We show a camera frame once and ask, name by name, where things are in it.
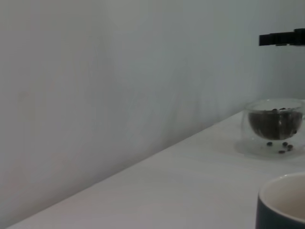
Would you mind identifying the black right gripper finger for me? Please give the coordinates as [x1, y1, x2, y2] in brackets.
[259, 28, 305, 46]

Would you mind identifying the coffee beans pile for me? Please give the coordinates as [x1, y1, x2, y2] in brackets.
[247, 107, 303, 140]

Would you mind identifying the dark teal ceramic mug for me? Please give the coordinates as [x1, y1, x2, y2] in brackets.
[255, 173, 305, 229]

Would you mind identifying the glass saucer with loose beans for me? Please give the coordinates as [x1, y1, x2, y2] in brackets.
[234, 135, 305, 158]

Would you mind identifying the double-wall glass cup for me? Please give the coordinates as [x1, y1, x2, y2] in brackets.
[241, 99, 305, 142]

